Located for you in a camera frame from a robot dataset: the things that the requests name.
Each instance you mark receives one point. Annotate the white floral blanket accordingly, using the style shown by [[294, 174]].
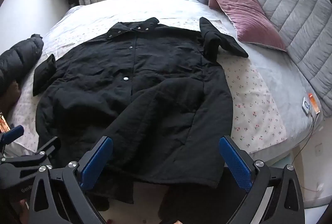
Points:
[[249, 99]]

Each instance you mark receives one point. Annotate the large pink velvet pillow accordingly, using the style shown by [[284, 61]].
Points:
[[249, 19]]

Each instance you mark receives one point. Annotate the black long coat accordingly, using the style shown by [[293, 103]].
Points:
[[129, 109]]

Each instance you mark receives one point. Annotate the orange patterned cloth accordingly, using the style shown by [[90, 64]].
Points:
[[4, 122]]

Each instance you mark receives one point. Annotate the black puffer jacket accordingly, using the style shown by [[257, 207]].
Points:
[[18, 58]]

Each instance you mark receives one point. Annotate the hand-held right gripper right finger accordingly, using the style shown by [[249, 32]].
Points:
[[234, 161]]

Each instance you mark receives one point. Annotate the bed with grey sheet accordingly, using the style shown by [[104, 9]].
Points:
[[280, 76]]

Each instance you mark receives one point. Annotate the grey quilted headboard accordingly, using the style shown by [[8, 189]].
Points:
[[293, 11]]

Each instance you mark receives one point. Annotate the orange packet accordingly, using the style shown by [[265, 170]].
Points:
[[314, 103]]

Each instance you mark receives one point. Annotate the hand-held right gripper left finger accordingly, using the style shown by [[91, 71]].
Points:
[[97, 161]]

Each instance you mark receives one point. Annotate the brown cloth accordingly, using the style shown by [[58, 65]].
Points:
[[10, 94]]

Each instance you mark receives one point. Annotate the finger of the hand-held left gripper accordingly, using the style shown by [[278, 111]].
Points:
[[14, 133], [39, 152]]

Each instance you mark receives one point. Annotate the white charging device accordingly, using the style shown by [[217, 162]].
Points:
[[306, 106]]

